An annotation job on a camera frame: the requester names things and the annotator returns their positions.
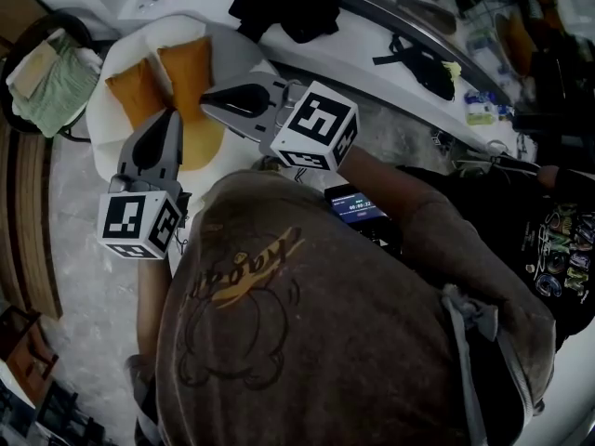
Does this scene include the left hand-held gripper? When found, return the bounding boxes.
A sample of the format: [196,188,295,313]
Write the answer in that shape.
[96,111,192,260]

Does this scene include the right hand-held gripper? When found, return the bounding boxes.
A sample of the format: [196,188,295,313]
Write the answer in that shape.
[200,72,360,172]

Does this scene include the yellow cushion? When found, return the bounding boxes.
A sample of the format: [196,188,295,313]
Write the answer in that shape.
[178,108,227,173]

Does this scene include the orange cushion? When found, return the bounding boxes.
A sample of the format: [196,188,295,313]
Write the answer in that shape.
[156,35,216,125]
[105,57,174,132]

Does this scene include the white round lounge chair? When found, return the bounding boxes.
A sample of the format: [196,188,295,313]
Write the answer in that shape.
[86,14,281,204]

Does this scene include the person's left forearm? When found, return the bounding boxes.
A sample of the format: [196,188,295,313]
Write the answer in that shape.
[136,256,174,358]

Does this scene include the person's right forearm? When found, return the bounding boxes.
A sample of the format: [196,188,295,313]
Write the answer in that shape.
[337,144,448,232]

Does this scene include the black jacket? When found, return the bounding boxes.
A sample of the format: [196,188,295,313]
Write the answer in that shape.
[228,0,343,46]

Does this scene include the green knitted blanket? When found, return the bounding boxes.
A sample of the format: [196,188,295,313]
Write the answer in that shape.
[11,39,101,139]

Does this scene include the white fluffy towel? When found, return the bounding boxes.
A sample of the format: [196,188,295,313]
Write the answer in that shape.
[46,28,104,70]

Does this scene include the white long bench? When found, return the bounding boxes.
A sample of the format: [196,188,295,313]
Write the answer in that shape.
[115,0,527,158]

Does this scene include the wooden step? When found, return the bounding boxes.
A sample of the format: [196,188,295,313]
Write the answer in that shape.
[0,123,64,321]

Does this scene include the black phone with lit screen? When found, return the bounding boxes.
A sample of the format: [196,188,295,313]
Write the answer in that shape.
[324,185,388,225]

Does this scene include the beige flat box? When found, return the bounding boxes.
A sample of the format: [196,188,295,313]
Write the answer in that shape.
[7,39,60,99]

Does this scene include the dark round chair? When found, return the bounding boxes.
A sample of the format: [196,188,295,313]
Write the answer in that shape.
[0,10,102,144]

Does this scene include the black waist bag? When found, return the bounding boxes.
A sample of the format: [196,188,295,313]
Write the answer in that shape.
[371,33,457,103]

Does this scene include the person's brown t-shirt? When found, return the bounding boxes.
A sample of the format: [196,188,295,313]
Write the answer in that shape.
[124,169,558,446]

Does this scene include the dark wooden stand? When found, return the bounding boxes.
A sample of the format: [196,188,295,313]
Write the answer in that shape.
[0,307,60,404]

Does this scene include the blue packets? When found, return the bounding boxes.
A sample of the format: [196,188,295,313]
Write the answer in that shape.
[464,89,513,116]

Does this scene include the grey shoulder strap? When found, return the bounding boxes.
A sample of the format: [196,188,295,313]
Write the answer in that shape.
[440,283,536,446]

